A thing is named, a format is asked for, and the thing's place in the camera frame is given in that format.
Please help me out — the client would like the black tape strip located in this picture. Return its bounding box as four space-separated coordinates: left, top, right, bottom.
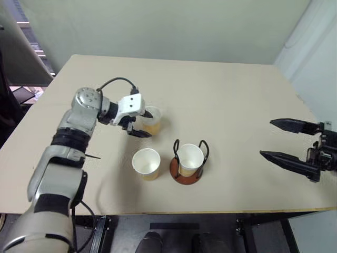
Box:
150 222 200 231

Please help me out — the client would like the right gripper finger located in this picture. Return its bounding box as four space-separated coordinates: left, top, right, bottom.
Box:
259 150 322 183
269 118 321 135

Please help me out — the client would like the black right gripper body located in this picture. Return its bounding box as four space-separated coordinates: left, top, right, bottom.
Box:
306 120 337 173

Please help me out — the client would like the paper cup with yellow band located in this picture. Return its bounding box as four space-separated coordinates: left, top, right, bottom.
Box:
141 105 162 135
177 143 204 178
132 148 162 182

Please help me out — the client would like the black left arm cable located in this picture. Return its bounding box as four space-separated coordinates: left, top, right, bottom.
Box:
70 200 96 253

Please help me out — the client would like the black table frame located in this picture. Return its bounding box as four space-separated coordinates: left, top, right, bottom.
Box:
70 210 301 253

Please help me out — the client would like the grey flat panel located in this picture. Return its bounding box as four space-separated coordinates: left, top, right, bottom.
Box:
0 0 55 86

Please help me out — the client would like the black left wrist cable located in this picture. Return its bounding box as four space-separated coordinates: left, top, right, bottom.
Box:
95 76 140 95

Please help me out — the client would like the black wire cup holder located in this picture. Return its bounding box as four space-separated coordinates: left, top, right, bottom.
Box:
170 139 210 186

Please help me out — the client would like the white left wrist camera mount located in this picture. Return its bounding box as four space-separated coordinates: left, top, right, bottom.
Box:
113 93 146 126

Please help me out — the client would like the dark rounded shape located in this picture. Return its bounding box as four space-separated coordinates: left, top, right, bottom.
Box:
135 231 164 253

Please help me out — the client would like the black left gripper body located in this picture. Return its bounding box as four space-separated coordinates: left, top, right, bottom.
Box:
120 113 138 134

